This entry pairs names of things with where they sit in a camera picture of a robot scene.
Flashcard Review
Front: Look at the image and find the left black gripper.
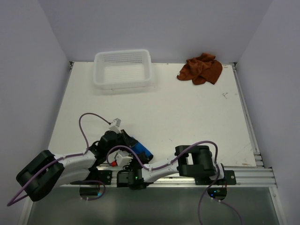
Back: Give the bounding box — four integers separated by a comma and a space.
105, 129, 138, 155

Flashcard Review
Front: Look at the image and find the blue and grey towel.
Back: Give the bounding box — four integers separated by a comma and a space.
131, 141, 153, 160

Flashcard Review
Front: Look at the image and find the white plastic basket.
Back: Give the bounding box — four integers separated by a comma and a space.
92, 49, 154, 90

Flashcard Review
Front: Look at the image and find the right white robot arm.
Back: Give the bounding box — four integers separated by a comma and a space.
117, 145, 225, 190

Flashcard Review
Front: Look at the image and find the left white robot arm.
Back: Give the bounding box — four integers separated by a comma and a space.
16, 130, 139, 202

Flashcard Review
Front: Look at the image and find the brown towel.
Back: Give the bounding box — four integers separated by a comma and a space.
177, 53, 223, 85

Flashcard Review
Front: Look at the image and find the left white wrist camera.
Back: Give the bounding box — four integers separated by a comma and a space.
109, 118, 121, 134

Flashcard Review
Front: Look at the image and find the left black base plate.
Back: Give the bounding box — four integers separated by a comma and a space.
71, 170, 112, 185

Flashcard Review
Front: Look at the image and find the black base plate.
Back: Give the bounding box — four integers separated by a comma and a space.
71, 170, 112, 185
195, 170, 237, 186

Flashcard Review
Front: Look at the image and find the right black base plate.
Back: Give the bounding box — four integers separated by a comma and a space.
195, 170, 237, 186

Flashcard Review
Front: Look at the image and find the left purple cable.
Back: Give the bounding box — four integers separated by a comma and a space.
7, 113, 113, 207

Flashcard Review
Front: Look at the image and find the aluminium rail frame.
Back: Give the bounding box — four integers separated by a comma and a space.
17, 61, 288, 225

